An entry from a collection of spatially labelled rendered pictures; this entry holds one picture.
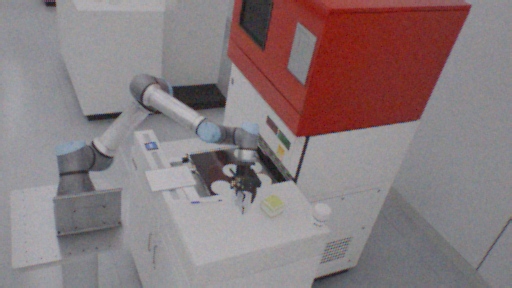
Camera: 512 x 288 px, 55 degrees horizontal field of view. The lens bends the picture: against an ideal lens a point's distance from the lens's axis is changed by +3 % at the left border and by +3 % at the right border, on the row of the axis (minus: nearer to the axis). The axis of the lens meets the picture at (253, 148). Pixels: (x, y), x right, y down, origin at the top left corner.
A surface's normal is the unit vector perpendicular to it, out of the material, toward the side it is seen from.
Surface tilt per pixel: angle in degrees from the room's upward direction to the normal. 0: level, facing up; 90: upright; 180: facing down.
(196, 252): 0
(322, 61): 90
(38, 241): 0
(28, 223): 0
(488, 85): 90
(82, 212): 90
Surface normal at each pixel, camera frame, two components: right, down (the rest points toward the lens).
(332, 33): 0.43, 0.59
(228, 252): 0.17, -0.79
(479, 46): -0.89, 0.14
